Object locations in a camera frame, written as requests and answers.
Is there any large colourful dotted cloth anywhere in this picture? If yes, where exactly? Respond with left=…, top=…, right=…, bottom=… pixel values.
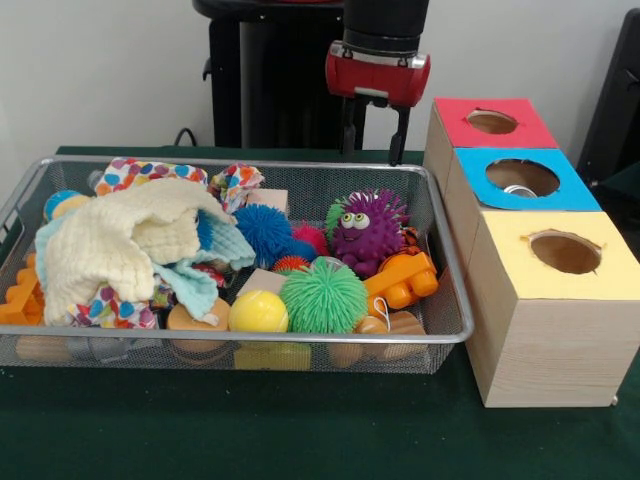
left=95, top=158, right=266, bottom=213

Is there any purple spiky ball with eyes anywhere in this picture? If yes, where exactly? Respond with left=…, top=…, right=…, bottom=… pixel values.
left=325, top=188, right=411, bottom=279

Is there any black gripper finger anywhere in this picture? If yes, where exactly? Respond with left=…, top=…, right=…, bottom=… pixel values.
left=340, top=97, right=359, bottom=156
left=387, top=105, right=411, bottom=167

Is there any mint green cloth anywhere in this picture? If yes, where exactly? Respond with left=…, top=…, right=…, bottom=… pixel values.
left=35, top=205, right=257, bottom=319

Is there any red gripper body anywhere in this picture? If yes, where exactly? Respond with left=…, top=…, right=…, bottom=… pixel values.
left=325, top=41, right=432, bottom=109

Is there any cream white cloth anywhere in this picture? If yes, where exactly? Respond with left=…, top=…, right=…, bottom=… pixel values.
left=42, top=178, right=236, bottom=326

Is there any wooden box with three holes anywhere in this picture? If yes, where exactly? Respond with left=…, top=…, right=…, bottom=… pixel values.
left=425, top=97, right=640, bottom=409

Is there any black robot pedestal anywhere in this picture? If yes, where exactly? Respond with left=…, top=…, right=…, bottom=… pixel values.
left=193, top=0, right=401, bottom=151

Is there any small orange plastic toy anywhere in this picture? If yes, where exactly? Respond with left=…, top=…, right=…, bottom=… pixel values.
left=0, top=254, right=49, bottom=327

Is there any dark green table cloth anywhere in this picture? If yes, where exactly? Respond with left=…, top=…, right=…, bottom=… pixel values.
left=0, top=145, right=640, bottom=480

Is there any small orange spiky ball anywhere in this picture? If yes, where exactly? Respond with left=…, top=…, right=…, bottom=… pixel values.
left=273, top=256, right=313, bottom=275

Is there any pink spiky rubber ball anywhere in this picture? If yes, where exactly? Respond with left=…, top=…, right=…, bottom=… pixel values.
left=292, top=224, right=331, bottom=256

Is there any shallow clear mesh bin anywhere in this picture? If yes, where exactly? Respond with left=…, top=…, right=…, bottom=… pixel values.
left=0, top=155, right=476, bottom=376

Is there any small wooden block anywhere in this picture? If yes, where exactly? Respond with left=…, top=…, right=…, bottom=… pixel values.
left=236, top=268, right=291, bottom=297
left=246, top=188, right=291, bottom=216

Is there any orange toy building block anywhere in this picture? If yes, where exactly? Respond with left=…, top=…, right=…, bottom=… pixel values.
left=362, top=250, right=439, bottom=319

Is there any small blue yellow ball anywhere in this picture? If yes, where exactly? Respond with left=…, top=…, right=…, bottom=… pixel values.
left=42, top=189, right=97, bottom=222

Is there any tan orange ball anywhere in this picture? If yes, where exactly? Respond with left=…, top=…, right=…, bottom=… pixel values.
left=166, top=300, right=231, bottom=351

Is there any black panel stand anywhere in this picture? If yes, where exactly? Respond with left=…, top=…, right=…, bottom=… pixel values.
left=580, top=10, right=640, bottom=186

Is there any small colourful dotted cloth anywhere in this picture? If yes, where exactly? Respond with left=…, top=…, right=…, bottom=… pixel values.
left=68, top=285, right=161, bottom=329

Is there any green spiky rubber ball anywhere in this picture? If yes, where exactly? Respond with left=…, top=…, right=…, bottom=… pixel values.
left=278, top=258, right=369, bottom=335

